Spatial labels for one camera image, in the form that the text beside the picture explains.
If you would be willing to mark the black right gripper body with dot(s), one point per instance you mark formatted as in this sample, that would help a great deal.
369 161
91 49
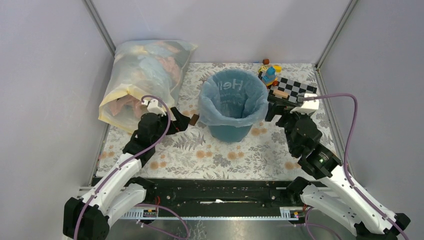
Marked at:
287 121

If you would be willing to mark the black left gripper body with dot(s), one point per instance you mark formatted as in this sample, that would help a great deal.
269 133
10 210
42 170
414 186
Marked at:
163 125

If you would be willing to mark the light blue plastic bag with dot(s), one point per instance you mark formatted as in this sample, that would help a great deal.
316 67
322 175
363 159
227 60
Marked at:
256 105

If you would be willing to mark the teal plastic trash bin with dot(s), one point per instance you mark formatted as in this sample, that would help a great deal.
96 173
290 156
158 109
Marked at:
228 129

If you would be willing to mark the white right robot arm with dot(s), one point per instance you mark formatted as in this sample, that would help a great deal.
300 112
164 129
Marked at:
355 209

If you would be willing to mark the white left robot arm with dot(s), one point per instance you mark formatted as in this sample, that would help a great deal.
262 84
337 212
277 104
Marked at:
91 216

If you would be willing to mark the large clear bag of trash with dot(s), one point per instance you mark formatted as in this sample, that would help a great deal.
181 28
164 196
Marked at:
144 67

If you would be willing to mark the small dark brown block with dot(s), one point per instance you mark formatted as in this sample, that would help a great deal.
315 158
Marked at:
194 119

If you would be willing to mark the light wooden block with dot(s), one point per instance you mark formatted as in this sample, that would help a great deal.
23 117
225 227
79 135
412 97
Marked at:
281 94

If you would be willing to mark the black chess board box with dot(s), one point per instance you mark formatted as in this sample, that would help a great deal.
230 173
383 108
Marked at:
293 88

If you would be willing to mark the colourful toy block vehicle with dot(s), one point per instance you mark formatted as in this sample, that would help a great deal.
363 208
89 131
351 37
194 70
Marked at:
268 75

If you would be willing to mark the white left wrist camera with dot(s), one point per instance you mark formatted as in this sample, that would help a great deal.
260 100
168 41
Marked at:
154 106

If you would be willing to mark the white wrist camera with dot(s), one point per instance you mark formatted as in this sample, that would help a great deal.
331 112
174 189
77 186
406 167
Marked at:
154 106
307 104

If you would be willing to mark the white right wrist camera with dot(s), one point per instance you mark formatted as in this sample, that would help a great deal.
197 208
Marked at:
307 104

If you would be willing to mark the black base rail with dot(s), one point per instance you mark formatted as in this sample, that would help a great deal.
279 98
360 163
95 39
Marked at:
224 199

